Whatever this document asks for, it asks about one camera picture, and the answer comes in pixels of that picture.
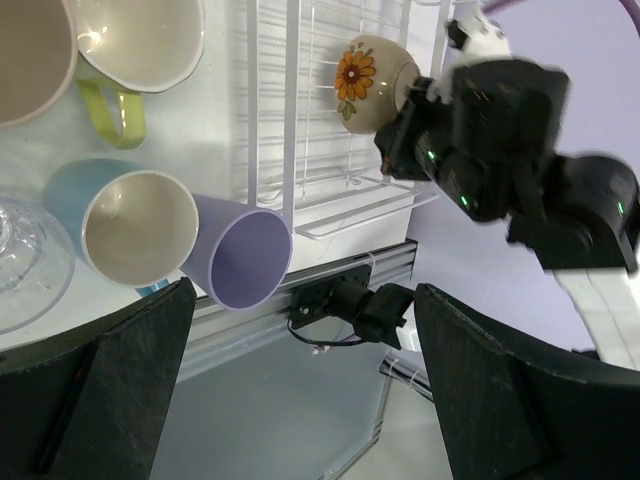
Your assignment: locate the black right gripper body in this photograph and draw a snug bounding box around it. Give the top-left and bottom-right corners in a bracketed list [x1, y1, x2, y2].
[374, 77, 458, 183]

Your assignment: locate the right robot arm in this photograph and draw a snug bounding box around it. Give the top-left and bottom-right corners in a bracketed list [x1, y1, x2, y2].
[374, 58, 639, 369]

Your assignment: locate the yellow-green faceted mug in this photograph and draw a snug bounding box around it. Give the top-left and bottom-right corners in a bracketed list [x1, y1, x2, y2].
[72, 0, 205, 149]

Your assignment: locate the blue ceramic mug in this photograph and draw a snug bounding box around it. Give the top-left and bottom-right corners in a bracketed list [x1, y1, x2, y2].
[44, 158, 200, 295]

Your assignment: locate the purple plastic cup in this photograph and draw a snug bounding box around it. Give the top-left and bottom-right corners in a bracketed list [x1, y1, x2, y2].
[181, 194, 293, 311]

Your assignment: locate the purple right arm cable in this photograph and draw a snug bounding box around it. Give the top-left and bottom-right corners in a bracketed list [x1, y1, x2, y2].
[482, 0, 640, 31]

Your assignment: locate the aluminium table edge rail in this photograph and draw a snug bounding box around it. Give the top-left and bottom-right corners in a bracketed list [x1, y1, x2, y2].
[178, 240, 417, 382]

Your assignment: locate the beige plastic cup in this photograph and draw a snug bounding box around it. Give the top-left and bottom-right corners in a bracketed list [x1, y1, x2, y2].
[1, 1, 78, 129]

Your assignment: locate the clear glass tumbler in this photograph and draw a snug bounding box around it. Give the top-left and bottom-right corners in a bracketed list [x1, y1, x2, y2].
[1, 196, 76, 334]

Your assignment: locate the floral ceramic bowl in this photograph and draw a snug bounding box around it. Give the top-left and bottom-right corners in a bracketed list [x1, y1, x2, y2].
[334, 34, 421, 135]

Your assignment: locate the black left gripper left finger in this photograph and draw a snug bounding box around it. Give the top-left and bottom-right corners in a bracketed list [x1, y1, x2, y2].
[1, 278, 196, 479]

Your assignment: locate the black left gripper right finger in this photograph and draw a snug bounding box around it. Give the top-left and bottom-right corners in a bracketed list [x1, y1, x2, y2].
[415, 284, 639, 479]

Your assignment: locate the white wire dish rack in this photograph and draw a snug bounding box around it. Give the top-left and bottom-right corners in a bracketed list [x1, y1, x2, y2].
[228, 1, 455, 241]

